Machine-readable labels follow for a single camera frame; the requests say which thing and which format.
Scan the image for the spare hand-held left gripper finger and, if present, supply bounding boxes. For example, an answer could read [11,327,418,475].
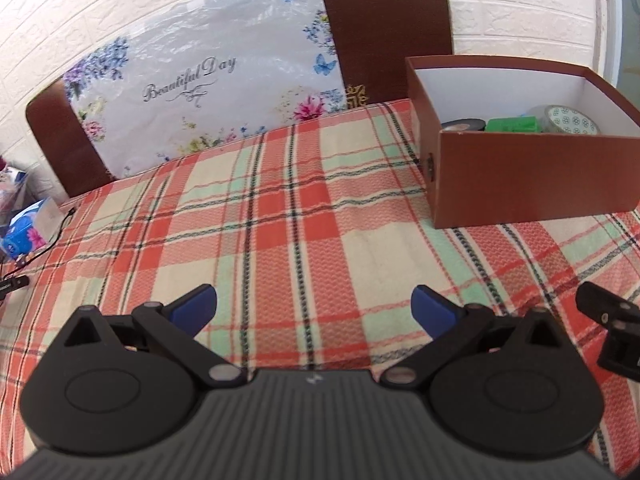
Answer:
[0,275,29,298]

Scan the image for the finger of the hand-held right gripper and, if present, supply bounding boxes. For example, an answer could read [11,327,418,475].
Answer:
[575,282,640,376]

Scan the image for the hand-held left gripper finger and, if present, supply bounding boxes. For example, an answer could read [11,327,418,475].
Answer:
[380,284,568,390]
[60,283,247,390]

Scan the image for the brown cardboard box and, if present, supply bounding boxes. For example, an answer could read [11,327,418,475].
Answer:
[405,56,640,231]

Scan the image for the black tape roll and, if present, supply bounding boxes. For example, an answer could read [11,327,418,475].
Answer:
[441,118,488,133]

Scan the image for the green block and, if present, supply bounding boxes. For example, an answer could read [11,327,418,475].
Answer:
[485,116,543,135]

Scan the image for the green patterned tape roll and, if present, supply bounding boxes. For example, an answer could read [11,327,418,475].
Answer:
[525,105,601,136]

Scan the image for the blue floral tissue pack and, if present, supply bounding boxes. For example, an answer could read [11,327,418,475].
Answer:
[0,197,60,261]

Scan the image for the clear plastic bag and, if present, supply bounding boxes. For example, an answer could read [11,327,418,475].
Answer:
[0,159,28,226]

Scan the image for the red plaid blanket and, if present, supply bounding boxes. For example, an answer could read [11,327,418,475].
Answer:
[0,99,640,480]

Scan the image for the dark brown wooden headboard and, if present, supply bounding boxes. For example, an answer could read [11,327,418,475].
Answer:
[25,0,456,198]

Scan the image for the thin black cable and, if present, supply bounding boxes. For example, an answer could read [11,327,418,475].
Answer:
[0,207,77,281]

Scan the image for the white window frame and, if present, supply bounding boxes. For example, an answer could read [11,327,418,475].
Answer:
[595,0,640,106]

